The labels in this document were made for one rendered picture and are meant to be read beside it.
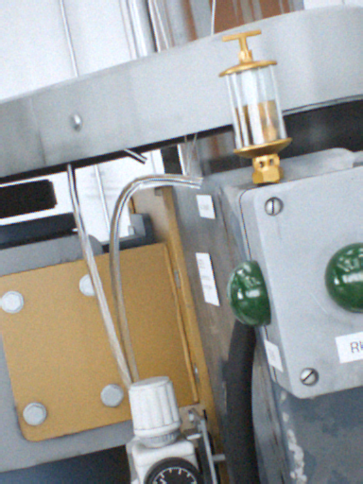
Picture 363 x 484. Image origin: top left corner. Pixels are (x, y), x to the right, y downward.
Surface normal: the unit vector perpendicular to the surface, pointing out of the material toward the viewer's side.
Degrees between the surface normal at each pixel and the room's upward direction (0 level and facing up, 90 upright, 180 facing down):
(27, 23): 90
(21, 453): 90
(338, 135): 90
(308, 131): 90
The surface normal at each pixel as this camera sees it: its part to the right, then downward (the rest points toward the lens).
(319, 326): 0.13, 0.03
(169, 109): -0.68, 0.18
